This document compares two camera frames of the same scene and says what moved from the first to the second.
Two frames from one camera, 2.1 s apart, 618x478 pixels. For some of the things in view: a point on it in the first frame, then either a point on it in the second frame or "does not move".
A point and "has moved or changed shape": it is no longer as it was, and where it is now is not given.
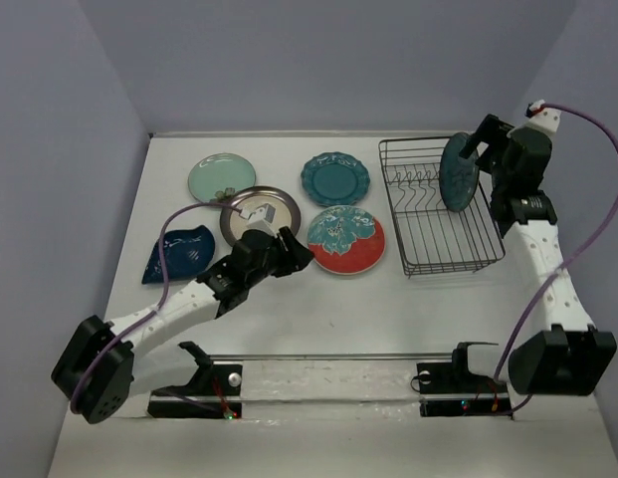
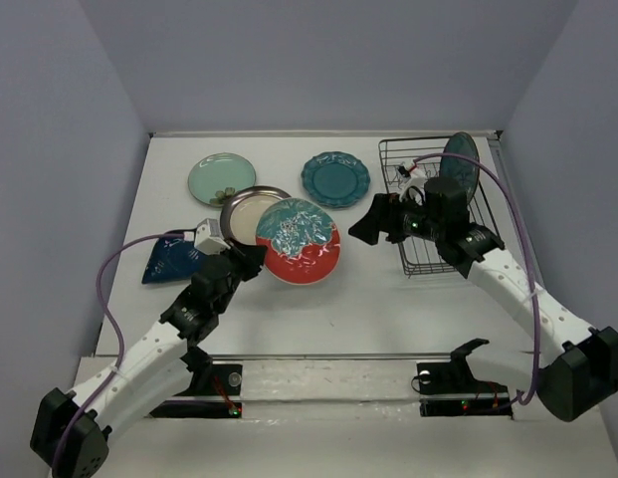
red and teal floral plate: [346, 240] has moved or changed shape
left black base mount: [213, 393] does not move
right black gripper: [485, 160] -> [383, 216]
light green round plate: [217, 177] does not move
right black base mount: [450, 389] does not move
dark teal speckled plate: [459, 174] does not move
